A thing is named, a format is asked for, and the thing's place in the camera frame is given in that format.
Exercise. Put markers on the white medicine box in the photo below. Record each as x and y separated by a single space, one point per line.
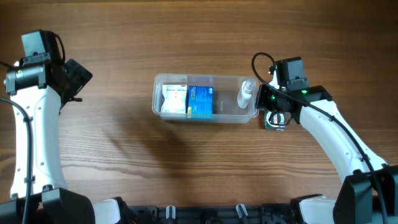
174 98

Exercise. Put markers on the green round tin box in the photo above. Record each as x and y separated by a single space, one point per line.
274 121

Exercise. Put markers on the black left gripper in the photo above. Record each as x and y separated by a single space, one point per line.
79 75

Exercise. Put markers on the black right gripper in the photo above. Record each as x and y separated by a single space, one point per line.
262 101

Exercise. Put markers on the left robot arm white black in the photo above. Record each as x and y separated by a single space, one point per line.
38 86

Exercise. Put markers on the blue medicine box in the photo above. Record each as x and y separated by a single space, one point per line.
200 102

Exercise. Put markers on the clear plastic container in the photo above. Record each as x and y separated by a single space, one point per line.
225 105

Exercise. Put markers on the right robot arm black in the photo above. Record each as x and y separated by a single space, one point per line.
369 184

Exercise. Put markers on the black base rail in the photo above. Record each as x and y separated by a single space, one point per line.
263 214

